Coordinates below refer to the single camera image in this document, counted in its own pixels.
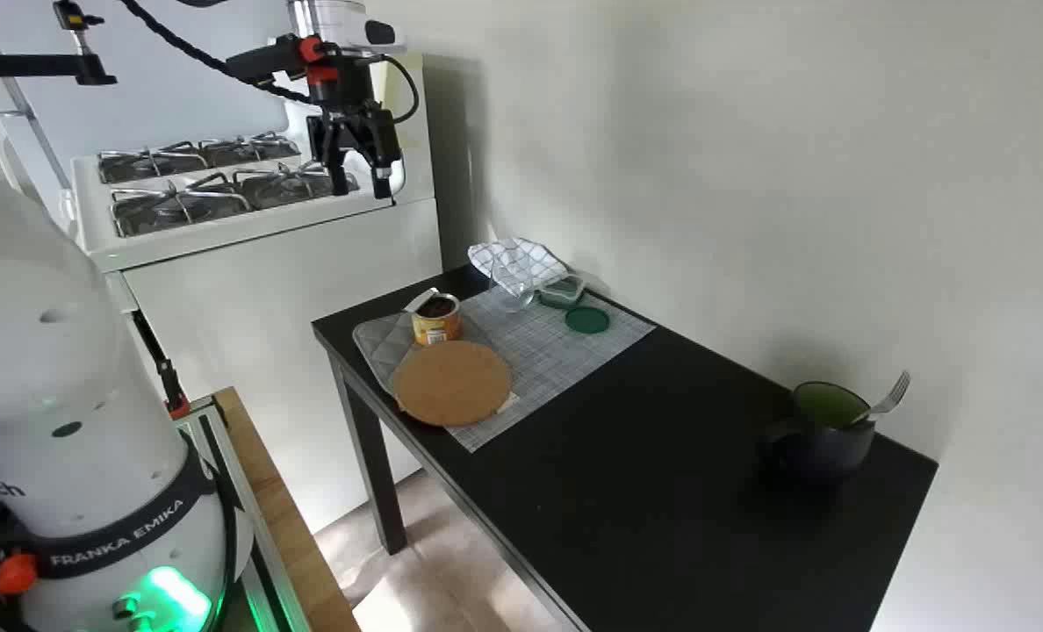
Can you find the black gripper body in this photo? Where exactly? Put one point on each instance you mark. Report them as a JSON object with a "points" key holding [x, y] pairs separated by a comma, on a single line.
{"points": [[353, 116]]}

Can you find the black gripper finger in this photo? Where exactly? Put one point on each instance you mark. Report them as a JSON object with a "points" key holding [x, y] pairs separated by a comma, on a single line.
{"points": [[340, 176], [381, 176]]}

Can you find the round cork trivet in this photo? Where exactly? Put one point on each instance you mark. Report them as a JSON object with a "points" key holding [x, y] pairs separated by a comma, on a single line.
{"points": [[451, 384]]}

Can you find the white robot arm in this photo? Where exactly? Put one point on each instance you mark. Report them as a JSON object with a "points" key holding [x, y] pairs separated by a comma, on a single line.
{"points": [[112, 522]]}

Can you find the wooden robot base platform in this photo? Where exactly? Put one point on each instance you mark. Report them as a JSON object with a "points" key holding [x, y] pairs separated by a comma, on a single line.
{"points": [[285, 579]]}

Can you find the clear glass container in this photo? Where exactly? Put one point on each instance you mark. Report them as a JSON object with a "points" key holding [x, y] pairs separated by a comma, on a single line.
{"points": [[518, 264]]}

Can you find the green round lid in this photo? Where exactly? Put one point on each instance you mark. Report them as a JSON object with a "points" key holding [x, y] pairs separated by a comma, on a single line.
{"points": [[588, 318]]}

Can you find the grey quilted placemat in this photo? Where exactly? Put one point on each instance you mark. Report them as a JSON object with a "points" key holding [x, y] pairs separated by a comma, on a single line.
{"points": [[534, 341]]}

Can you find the black table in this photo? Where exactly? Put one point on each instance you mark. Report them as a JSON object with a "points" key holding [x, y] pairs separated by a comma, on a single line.
{"points": [[640, 502]]}

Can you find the dark mug with green inside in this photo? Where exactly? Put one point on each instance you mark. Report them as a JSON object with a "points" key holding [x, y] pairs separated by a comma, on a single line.
{"points": [[825, 434]]}

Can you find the metal spoon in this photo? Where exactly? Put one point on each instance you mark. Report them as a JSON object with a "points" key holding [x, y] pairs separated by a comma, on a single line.
{"points": [[890, 401]]}

